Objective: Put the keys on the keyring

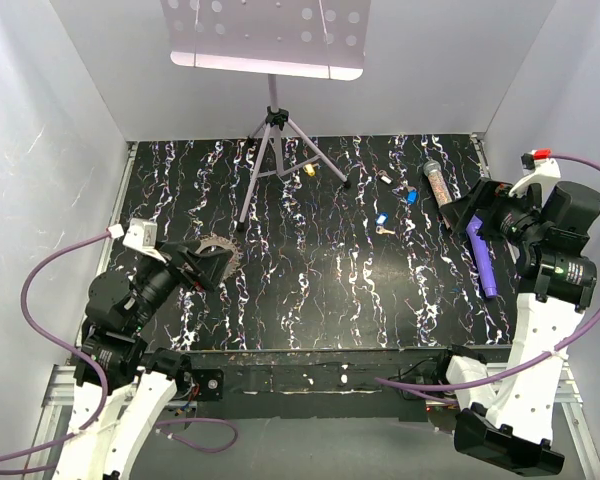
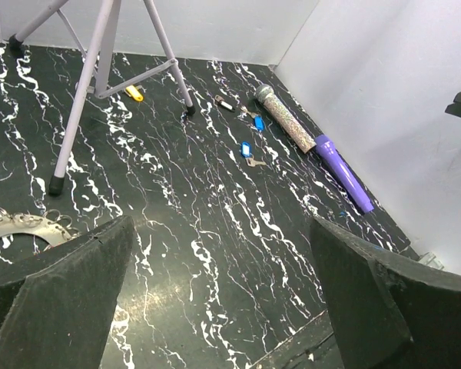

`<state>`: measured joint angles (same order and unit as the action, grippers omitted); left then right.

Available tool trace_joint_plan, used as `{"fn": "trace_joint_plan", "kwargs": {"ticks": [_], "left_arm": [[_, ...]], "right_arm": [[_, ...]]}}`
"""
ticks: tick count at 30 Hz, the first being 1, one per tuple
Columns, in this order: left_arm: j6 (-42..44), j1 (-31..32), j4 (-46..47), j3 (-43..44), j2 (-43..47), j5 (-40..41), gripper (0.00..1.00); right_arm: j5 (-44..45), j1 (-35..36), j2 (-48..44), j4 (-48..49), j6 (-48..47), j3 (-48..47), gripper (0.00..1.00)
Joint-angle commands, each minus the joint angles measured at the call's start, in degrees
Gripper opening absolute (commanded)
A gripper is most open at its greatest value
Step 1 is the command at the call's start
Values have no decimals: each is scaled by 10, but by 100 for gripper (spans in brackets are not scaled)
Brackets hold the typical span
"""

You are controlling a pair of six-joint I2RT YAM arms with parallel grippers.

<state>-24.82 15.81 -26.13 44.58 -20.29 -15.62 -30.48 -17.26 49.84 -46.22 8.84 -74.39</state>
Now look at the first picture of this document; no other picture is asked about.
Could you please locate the metal bicycle cassette sprocket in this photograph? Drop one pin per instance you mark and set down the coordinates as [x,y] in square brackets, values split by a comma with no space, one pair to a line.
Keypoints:
[214,244]

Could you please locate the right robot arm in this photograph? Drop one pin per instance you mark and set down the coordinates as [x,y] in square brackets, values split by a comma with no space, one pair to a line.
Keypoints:
[511,426]

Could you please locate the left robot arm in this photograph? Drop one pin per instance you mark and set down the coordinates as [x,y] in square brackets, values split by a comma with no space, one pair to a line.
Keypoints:
[137,385]

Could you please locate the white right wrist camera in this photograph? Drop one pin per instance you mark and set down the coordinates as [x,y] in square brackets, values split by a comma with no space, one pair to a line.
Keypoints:
[541,168]

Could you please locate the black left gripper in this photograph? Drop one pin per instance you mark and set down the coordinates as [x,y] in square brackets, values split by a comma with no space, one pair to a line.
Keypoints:
[206,267]

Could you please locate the aluminium frame rail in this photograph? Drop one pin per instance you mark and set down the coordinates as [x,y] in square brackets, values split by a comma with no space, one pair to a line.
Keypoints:
[55,413]

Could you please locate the blue key tag with key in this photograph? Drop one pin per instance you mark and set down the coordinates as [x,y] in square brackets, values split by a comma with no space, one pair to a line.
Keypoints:
[381,225]

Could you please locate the lilac music stand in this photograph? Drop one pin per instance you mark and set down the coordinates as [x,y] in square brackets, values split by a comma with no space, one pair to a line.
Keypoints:
[309,39]

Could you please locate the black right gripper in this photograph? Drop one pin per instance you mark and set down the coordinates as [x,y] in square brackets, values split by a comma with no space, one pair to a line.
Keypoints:
[486,195]

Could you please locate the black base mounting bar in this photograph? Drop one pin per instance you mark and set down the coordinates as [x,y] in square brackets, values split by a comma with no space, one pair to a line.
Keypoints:
[306,384]

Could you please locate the sprinkles filled tube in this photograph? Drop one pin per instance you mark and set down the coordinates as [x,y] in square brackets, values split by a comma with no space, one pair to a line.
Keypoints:
[433,172]

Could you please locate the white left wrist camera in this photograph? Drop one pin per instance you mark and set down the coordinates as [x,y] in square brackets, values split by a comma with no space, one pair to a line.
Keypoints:
[140,235]

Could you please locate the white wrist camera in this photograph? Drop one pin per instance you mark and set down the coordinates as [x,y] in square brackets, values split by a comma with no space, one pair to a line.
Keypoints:
[140,235]
[541,168]

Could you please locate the purple plastic tool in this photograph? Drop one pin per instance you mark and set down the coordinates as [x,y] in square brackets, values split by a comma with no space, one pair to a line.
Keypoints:
[482,258]

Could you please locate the yellow key tag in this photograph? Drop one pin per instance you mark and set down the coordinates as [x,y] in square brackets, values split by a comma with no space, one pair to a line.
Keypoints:
[309,170]

